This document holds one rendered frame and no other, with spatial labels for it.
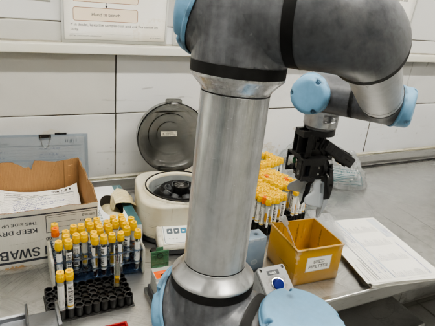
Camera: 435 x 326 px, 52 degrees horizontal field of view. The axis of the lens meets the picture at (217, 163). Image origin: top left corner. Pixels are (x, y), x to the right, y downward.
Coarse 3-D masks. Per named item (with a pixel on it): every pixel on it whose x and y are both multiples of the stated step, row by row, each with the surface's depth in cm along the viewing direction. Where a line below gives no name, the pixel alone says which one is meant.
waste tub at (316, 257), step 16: (272, 224) 112; (304, 224) 117; (320, 224) 115; (272, 240) 113; (288, 240) 106; (304, 240) 119; (320, 240) 115; (336, 240) 109; (272, 256) 113; (288, 256) 106; (304, 256) 103; (320, 256) 105; (336, 256) 107; (288, 272) 106; (304, 272) 105; (320, 272) 107; (336, 272) 110
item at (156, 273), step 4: (156, 268) 94; (160, 268) 94; (164, 268) 95; (152, 272) 93; (156, 272) 93; (160, 272) 93; (152, 276) 93; (156, 276) 92; (160, 276) 92; (152, 280) 94; (156, 280) 91; (152, 284) 94; (156, 284) 91; (152, 288) 94; (156, 288) 91
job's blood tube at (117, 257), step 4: (116, 256) 93; (120, 256) 93; (116, 260) 93; (120, 260) 93; (116, 264) 93; (116, 268) 93; (116, 272) 94; (116, 276) 94; (116, 280) 94; (116, 284) 95
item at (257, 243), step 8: (256, 232) 108; (256, 240) 105; (264, 240) 106; (248, 248) 105; (256, 248) 106; (264, 248) 107; (248, 256) 106; (256, 256) 107; (248, 264) 107; (256, 264) 108
